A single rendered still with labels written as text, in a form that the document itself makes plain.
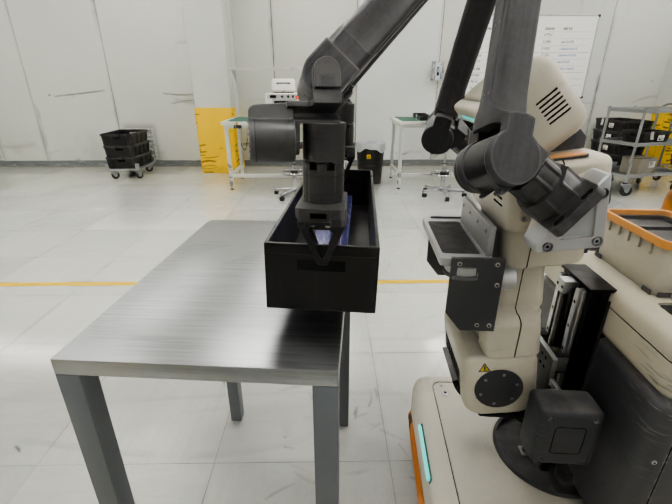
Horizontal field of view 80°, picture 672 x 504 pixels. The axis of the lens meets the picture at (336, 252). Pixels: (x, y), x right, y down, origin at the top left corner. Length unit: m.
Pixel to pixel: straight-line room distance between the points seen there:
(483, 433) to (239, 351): 0.84
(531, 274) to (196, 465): 1.23
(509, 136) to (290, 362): 0.45
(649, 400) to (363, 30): 0.79
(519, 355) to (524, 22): 0.62
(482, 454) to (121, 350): 0.93
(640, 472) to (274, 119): 0.90
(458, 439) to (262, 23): 5.96
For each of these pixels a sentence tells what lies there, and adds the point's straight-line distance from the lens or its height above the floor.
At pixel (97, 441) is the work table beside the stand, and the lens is 0.86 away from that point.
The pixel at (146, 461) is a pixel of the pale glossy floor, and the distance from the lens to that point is 1.68.
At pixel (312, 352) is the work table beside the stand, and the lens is 0.66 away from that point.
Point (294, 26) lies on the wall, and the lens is 6.45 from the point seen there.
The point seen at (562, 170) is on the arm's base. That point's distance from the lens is 0.68.
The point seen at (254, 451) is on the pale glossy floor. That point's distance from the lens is 1.60.
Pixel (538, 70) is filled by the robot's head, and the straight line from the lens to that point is 0.78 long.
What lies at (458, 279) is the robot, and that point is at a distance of 0.80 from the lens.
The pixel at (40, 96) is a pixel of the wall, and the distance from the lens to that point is 7.68.
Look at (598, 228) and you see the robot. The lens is 0.71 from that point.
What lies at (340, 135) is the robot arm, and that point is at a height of 1.13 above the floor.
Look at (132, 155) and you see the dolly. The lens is 6.11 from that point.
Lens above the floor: 1.19
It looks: 23 degrees down
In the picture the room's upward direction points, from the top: straight up
